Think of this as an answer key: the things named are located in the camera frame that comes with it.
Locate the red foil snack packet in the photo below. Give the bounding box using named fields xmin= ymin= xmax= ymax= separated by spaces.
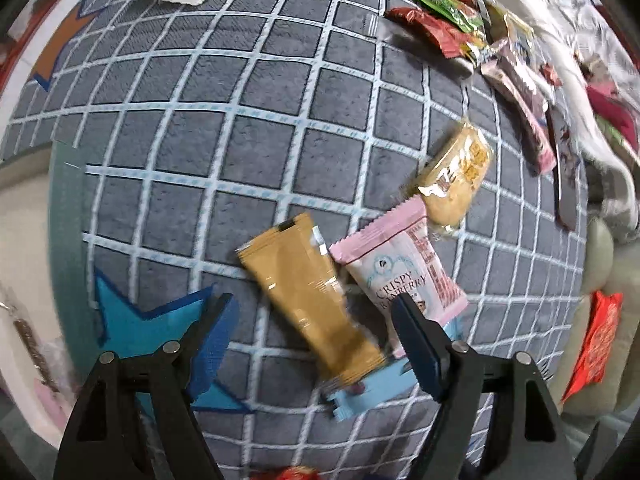
xmin=250 ymin=466 xmax=321 ymax=480

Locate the orange red snack packet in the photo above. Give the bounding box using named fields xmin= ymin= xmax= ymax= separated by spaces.
xmin=561 ymin=290 xmax=625 ymax=403

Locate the dark brown snack packet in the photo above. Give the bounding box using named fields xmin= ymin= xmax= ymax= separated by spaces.
xmin=547 ymin=105 xmax=583 ymax=233

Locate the maroon snack packet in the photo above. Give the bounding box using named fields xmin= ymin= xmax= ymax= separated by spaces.
xmin=585 ymin=85 xmax=638 ymax=141

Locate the mustard yellow snack packet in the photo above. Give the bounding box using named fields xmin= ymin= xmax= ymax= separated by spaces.
xmin=236 ymin=212 xmax=387 ymax=386

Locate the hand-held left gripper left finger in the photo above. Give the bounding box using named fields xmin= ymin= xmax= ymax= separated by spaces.
xmin=52 ymin=292 xmax=240 ymax=480

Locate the white cloth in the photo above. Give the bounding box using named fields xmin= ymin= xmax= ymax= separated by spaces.
xmin=465 ymin=0 xmax=640 ymax=241

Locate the grey checked blanket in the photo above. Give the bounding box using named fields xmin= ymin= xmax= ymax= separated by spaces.
xmin=0 ymin=0 xmax=592 ymax=480

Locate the clear wrapped biscuit packet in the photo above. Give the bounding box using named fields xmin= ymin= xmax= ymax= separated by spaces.
xmin=404 ymin=119 xmax=495 ymax=238

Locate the beige cushion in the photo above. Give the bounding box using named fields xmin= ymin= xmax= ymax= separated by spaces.
xmin=550 ymin=217 xmax=640 ymax=441

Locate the yellow white snack packet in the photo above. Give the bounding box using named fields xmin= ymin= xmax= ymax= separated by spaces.
xmin=487 ymin=5 xmax=536 ymax=61

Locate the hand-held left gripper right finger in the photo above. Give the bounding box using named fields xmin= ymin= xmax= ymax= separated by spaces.
xmin=391 ymin=294 xmax=578 ymax=480

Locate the dark red snack packet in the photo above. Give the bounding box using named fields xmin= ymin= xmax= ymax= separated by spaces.
xmin=384 ymin=7 xmax=481 ymax=61

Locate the long pink purple snack packet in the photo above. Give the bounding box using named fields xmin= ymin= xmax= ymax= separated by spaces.
xmin=480 ymin=52 xmax=558 ymax=175

